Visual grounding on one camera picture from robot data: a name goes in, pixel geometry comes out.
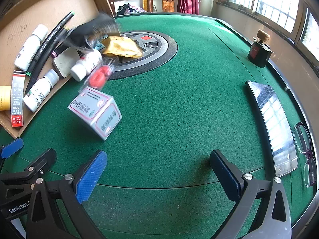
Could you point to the plain white bottle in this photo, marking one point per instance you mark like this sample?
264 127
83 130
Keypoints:
28 48

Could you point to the round table control panel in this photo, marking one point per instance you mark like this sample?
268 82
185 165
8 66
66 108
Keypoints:
154 52

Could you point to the red grey glue box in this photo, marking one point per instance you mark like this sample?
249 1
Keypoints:
17 97

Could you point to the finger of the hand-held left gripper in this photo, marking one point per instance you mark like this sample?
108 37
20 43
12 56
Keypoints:
42 159
12 148

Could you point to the pile of clothes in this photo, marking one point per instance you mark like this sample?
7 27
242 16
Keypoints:
129 8

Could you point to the white charger adapter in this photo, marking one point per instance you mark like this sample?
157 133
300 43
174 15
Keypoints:
63 63

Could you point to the wood framed window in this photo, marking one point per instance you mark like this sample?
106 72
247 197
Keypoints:
271 2

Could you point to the yellow packet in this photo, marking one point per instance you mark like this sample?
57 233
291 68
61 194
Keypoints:
122 46

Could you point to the purple eyeglasses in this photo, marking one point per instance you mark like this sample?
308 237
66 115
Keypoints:
308 155

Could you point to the white bottle red label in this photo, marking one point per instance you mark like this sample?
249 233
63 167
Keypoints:
84 66

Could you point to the black marker green cap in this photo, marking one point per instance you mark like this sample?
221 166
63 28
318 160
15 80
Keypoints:
56 32

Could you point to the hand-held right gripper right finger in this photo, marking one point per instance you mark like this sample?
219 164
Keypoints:
224 174

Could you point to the black marker yellow cap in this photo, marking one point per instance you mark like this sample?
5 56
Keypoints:
46 56

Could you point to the cardboard box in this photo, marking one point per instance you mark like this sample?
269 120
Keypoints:
49 2

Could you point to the white pink medicine box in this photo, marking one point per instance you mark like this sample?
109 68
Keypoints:
96 112

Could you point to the yellow jar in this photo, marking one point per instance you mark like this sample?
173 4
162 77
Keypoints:
3 98

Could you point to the smartphone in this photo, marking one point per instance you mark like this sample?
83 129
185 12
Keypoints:
274 129

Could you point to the white bottle green label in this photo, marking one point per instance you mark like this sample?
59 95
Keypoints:
41 92

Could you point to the dark blurred object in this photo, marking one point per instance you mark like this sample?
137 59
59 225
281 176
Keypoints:
97 29

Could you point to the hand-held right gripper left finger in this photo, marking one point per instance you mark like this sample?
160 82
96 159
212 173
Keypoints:
91 176

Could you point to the dark perfume bottle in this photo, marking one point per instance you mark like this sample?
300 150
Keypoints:
258 52

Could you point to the red number candle packet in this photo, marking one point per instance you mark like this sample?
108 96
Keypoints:
99 77

